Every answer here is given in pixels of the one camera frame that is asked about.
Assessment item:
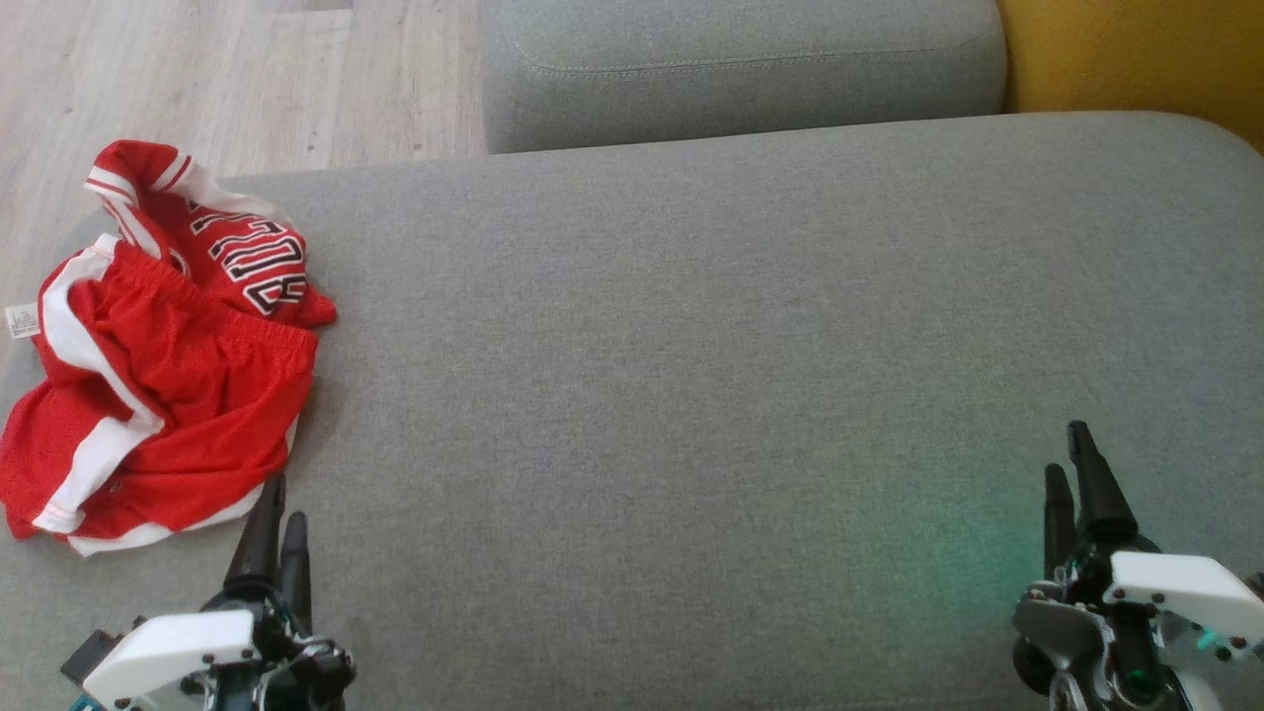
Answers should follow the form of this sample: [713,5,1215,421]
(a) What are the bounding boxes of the red basketball jersey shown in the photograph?
[5,140,339,340]

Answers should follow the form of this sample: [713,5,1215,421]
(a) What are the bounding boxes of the small grey sofa cushion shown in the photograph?
[479,0,1008,155]

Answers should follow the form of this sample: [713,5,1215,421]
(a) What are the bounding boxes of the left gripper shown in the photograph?
[84,474,357,711]

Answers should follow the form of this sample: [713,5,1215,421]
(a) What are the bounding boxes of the yellow sofa backrest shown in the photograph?
[995,0,1264,154]

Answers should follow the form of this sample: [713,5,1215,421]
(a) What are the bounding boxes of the large grey sofa seat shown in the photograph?
[0,111,1264,711]

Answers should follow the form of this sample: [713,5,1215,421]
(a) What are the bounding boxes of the red basketball shorts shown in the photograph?
[0,237,322,557]

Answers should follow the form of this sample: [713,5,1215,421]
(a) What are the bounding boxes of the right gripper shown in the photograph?
[1012,421,1264,711]

